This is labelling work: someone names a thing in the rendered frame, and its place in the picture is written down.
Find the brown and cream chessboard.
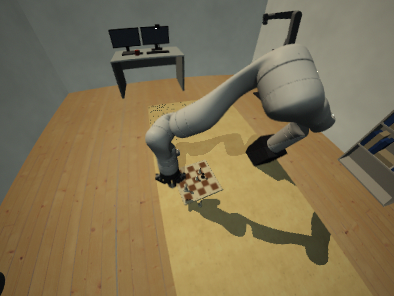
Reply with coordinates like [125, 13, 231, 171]
[176, 160, 222, 205]

